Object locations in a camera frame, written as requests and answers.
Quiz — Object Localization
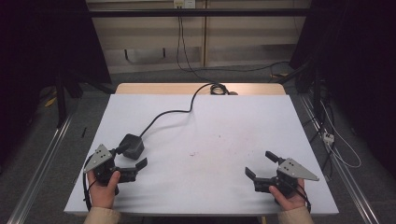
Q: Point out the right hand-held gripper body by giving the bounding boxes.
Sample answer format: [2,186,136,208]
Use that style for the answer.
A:
[253,157,320,198]

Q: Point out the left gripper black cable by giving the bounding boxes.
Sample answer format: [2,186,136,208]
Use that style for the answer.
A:
[81,154,95,213]

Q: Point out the black metal stand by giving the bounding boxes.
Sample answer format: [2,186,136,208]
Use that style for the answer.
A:
[54,69,117,129]

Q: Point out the yellow floor tape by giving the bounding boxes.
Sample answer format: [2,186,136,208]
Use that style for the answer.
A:
[44,95,59,108]

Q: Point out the coiled black cable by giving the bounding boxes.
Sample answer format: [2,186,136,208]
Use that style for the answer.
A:
[209,82,238,96]

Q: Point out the black hanging wall cables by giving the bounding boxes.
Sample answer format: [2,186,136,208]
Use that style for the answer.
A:
[176,15,290,84]

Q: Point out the black floor cables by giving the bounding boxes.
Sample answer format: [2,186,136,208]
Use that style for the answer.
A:
[301,66,337,180]

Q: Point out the white plug connector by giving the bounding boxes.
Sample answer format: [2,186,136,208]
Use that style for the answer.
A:
[322,131,335,145]

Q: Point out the black power adapter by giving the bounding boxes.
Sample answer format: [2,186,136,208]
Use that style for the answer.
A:
[119,133,146,161]

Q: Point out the white cable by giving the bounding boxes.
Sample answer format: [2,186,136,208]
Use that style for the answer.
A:
[319,100,362,170]

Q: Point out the black adapter cable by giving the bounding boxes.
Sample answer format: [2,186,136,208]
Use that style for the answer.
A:
[138,82,219,138]

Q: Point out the white table cover sheet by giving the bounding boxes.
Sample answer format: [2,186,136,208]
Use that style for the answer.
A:
[64,93,340,217]

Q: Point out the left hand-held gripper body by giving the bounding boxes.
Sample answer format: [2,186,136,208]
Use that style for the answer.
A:
[83,144,138,188]

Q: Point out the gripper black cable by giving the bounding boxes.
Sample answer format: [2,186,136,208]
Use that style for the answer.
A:
[290,181,313,215]
[81,154,95,213]

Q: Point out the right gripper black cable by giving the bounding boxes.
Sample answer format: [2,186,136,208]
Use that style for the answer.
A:
[290,181,313,215]

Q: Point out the person's right hand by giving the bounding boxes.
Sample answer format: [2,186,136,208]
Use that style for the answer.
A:
[268,178,308,212]

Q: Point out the person's left hand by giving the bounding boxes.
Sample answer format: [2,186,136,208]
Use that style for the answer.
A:
[87,170,121,210]

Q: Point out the white wall socket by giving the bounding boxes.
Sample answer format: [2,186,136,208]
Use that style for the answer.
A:
[173,0,197,9]

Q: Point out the metal floor rail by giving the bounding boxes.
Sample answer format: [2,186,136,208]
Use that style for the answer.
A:
[7,113,76,224]
[299,92,381,224]

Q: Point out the black horizontal frame bar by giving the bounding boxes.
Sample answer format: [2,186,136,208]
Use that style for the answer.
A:
[88,7,312,19]

